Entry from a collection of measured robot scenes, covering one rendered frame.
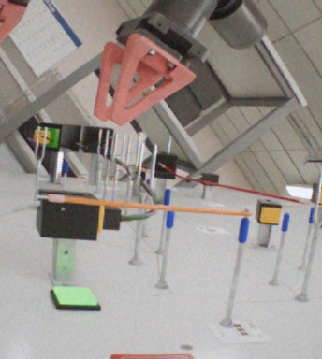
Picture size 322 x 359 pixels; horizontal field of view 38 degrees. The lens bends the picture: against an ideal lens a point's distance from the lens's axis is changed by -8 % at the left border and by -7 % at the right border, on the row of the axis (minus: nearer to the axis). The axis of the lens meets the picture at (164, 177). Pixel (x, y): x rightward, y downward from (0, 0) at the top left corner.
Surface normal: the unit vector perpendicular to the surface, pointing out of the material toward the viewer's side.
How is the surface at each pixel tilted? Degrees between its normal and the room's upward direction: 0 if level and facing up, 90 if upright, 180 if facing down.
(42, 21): 90
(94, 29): 90
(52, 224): 85
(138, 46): 105
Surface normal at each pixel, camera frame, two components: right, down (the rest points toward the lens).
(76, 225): 0.36, 0.14
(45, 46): 0.19, 0.04
